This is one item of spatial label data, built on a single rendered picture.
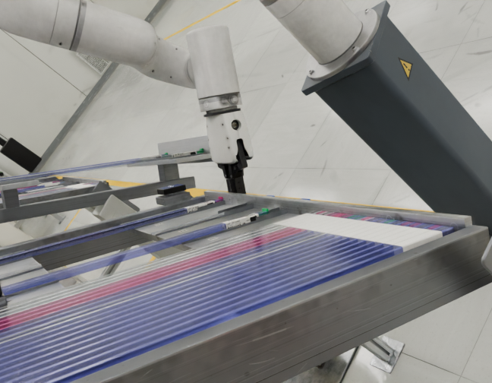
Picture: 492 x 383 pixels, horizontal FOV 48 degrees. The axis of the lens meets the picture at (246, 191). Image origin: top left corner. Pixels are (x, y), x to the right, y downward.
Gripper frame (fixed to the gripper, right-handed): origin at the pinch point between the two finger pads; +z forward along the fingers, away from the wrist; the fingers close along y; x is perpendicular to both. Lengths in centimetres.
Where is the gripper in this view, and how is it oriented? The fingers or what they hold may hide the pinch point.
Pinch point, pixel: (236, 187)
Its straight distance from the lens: 112.0
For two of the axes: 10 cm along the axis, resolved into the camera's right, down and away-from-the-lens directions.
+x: -8.5, 2.3, -4.7
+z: 1.8, 9.7, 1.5
